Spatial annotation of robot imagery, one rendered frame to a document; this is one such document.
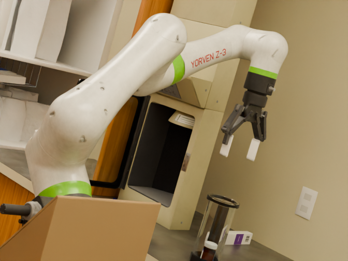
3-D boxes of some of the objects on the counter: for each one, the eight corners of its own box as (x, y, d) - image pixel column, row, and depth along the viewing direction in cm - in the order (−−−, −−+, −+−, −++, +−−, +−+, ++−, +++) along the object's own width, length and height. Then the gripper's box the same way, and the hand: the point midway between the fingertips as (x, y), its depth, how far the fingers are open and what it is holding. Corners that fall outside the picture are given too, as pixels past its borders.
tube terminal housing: (160, 202, 281) (209, 30, 274) (213, 230, 259) (269, 43, 251) (116, 200, 264) (169, 15, 256) (169, 230, 241) (228, 28, 233)
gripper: (241, 88, 193) (219, 157, 195) (288, 102, 210) (269, 164, 213) (222, 83, 198) (202, 150, 200) (271, 96, 216) (251, 158, 218)
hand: (237, 154), depth 206 cm, fingers open, 13 cm apart
